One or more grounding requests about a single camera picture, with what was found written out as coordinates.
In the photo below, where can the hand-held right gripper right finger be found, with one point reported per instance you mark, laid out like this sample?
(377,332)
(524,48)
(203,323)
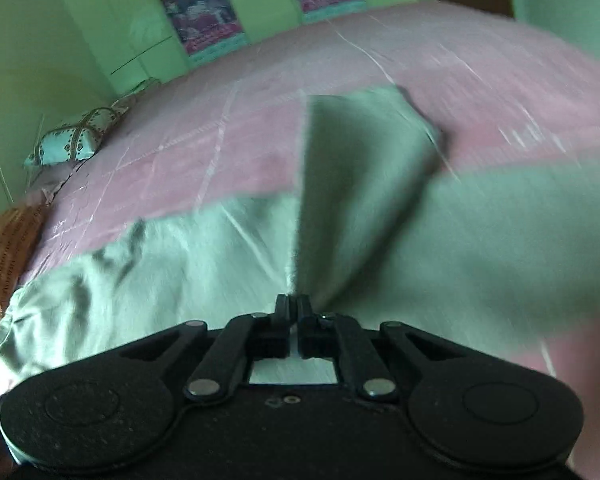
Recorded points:
(306,322)

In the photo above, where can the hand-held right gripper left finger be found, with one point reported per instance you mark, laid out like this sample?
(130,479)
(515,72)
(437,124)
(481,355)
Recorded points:
(282,322)

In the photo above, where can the grey sock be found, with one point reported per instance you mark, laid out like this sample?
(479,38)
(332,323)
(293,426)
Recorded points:
(365,200)

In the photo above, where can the pink quilted bedspread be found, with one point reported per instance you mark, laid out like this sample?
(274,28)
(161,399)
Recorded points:
(260,110)

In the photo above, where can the white patterned pillow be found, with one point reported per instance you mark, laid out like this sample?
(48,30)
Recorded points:
(72,137)

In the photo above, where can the orange woven cushion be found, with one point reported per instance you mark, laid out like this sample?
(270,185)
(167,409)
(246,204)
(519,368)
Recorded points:
(5,255)

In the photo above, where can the pale green wardrobe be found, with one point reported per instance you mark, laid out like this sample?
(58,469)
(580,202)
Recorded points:
(125,15)

